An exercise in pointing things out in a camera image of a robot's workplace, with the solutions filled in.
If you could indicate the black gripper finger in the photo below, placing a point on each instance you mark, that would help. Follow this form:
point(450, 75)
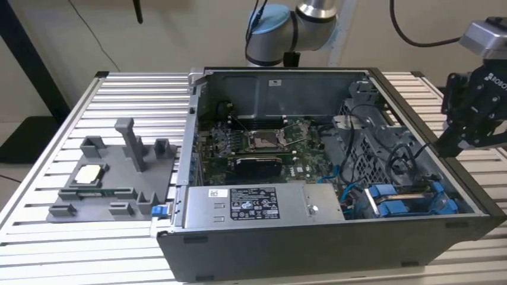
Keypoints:
point(492, 133)
point(458, 98)

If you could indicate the hard disk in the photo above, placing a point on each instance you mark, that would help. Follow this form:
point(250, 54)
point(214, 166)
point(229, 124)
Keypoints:
point(390, 202)

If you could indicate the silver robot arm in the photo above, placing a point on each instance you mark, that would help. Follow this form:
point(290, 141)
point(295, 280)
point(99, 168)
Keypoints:
point(274, 38)

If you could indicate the disk bay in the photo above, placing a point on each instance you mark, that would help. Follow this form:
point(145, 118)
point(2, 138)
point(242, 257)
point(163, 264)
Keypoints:
point(465, 207)

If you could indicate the black RAM slot bank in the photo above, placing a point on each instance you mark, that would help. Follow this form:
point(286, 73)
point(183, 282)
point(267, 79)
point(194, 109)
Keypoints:
point(258, 120)

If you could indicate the black table corner cap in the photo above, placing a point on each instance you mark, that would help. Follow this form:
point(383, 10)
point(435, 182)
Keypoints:
point(415, 73)
point(103, 74)

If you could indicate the perforated metal drive cage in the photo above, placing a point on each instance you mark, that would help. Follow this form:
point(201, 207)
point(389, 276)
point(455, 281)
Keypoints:
point(373, 160)

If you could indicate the green motherboard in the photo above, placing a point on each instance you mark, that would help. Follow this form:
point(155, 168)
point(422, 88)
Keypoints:
point(313, 166)

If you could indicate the small white case sticker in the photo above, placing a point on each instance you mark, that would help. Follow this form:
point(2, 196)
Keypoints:
point(275, 82)

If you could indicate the CPU socket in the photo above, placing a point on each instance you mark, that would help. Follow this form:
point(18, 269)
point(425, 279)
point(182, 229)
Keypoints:
point(265, 140)

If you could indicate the silver thumb screw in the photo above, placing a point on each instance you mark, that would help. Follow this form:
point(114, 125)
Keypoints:
point(314, 209)

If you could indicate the thin locking lever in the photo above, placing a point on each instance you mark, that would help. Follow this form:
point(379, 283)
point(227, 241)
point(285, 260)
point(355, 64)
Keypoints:
point(242, 123)

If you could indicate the black graphics card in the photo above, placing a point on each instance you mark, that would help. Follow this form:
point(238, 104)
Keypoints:
point(258, 169)

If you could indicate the black power supply label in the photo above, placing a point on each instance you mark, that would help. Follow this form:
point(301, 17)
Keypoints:
point(255, 203)

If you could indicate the black open PC case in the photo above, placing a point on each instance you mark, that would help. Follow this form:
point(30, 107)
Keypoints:
point(277, 252)

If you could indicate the white barcode sticker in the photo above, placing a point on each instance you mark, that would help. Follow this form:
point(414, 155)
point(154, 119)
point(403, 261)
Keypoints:
point(218, 193)

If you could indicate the silver power supply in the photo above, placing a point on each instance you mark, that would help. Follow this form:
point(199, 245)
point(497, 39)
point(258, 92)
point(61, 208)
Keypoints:
point(198, 207)

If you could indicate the blue case latch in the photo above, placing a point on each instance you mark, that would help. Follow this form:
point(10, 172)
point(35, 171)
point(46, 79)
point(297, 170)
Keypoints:
point(158, 211)

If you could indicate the black hanging rod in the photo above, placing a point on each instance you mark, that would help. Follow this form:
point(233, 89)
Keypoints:
point(138, 12)

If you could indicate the grey parts rack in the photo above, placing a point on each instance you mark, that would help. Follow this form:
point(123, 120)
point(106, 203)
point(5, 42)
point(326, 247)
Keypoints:
point(115, 160)

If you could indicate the green RAM stick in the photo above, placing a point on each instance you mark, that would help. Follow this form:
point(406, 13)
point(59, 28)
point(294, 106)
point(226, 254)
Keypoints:
point(105, 191)

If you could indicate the silver CPU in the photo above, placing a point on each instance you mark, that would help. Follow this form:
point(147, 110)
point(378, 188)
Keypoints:
point(89, 174)

